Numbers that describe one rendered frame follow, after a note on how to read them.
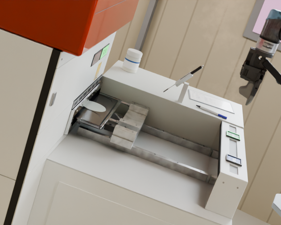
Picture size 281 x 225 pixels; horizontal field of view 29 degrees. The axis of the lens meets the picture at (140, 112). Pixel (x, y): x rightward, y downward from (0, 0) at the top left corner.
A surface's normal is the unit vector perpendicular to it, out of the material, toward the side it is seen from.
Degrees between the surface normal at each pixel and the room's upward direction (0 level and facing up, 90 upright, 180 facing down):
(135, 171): 0
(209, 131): 90
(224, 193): 90
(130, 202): 90
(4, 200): 90
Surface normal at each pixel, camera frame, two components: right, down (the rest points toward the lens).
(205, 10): -0.35, 0.20
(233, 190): -0.15, 0.28
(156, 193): 0.32, -0.89
